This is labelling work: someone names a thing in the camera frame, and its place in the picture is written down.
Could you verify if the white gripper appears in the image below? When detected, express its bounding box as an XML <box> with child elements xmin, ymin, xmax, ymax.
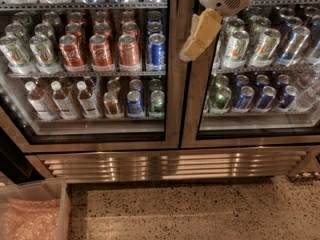
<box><xmin>179</xmin><ymin>0</ymin><xmax>253</xmax><ymax>62</ymax></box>

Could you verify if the fridge glass door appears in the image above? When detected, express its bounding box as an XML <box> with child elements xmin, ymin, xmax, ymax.
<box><xmin>182</xmin><ymin>0</ymin><xmax>320</xmax><ymax>148</ymax></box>
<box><xmin>0</xmin><ymin>0</ymin><xmax>186</xmax><ymax>153</ymax></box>

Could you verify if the right fridge left 7up can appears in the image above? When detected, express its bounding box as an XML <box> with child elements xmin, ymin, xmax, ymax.
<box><xmin>223</xmin><ymin>30</ymin><xmax>249</xmax><ymax>68</ymax></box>

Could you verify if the fridge 7up can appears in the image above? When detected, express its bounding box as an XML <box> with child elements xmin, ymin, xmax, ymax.
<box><xmin>223</xmin><ymin>30</ymin><xmax>249</xmax><ymax>68</ymax></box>
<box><xmin>247</xmin><ymin>28</ymin><xmax>281</xmax><ymax>68</ymax></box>

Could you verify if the right fridge green can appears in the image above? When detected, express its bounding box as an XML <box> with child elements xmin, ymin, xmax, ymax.
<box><xmin>210</xmin><ymin>86</ymin><xmax>232</xmax><ymax>113</ymax></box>

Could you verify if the right fridge tall blue can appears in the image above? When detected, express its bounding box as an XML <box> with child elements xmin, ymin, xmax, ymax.
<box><xmin>275</xmin><ymin>26</ymin><xmax>310</xmax><ymax>67</ymax></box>

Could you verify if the right fridge left blue can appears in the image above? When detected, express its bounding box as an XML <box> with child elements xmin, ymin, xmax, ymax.
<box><xmin>232</xmin><ymin>86</ymin><xmax>255</xmax><ymax>112</ymax></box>

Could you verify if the right fridge water bottle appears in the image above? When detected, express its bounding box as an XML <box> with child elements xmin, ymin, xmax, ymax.
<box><xmin>295</xmin><ymin>80</ymin><xmax>320</xmax><ymax>112</ymax></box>

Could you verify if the steel fridge bottom grille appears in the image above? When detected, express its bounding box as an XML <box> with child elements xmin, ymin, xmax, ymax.
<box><xmin>27</xmin><ymin>145</ymin><xmax>313</xmax><ymax>184</ymax></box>

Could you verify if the front blue pepsi can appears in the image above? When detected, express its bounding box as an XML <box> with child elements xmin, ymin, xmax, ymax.
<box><xmin>146</xmin><ymin>33</ymin><xmax>166</xmax><ymax>71</ymax></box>

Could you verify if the front right red cola can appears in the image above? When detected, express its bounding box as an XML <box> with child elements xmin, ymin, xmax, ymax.
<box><xmin>118</xmin><ymin>34</ymin><xmax>142</xmax><ymax>72</ymax></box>

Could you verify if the red cola can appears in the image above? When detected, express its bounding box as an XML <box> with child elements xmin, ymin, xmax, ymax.
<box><xmin>89</xmin><ymin>34</ymin><xmax>115</xmax><ymax>72</ymax></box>
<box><xmin>59</xmin><ymin>34</ymin><xmax>88</xmax><ymax>73</ymax></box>
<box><xmin>118</xmin><ymin>34</ymin><xmax>142</xmax><ymax>72</ymax></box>

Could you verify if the green soda can lower shelf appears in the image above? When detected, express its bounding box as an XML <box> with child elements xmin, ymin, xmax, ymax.
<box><xmin>150</xmin><ymin>90</ymin><xmax>165</xmax><ymax>117</ymax></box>

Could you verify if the front middle red cola can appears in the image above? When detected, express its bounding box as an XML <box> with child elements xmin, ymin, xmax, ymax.
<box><xmin>89</xmin><ymin>34</ymin><xmax>115</xmax><ymax>72</ymax></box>

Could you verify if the blue soda can lower shelf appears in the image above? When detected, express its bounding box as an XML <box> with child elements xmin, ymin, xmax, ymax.
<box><xmin>127</xmin><ymin>91</ymin><xmax>144</xmax><ymax>117</ymax></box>

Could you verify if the brown soda can lower shelf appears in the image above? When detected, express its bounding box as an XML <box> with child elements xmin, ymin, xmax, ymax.
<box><xmin>103</xmin><ymin>92</ymin><xmax>124</xmax><ymax>118</ymax></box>

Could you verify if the front left red cola can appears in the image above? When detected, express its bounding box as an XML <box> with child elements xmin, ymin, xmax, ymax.
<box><xmin>59</xmin><ymin>34</ymin><xmax>88</xmax><ymax>73</ymax></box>

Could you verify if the middle water bottle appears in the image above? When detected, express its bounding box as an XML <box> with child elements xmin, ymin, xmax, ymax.
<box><xmin>51</xmin><ymin>81</ymin><xmax>79</xmax><ymax>120</ymax></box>

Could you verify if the left water bottle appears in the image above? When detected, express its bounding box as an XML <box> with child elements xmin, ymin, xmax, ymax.
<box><xmin>25</xmin><ymin>81</ymin><xmax>58</xmax><ymax>121</ymax></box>

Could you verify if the front left 7up can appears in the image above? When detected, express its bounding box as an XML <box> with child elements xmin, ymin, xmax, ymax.
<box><xmin>0</xmin><ymin>35</ymin><xmax>33</xmax><ymax>74</ymax></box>

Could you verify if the clear plastic bin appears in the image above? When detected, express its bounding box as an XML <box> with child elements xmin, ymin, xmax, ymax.
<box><xmin>0</xmin><ymin>178</ymin><xmax>71</xmax><ymax>240</ymax></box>

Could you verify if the pink bubble wrap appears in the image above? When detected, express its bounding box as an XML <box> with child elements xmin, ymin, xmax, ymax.
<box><xmin>0</xmin><ymin>198</ymin><xmax>60</xmax><ymax>240</ymax></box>

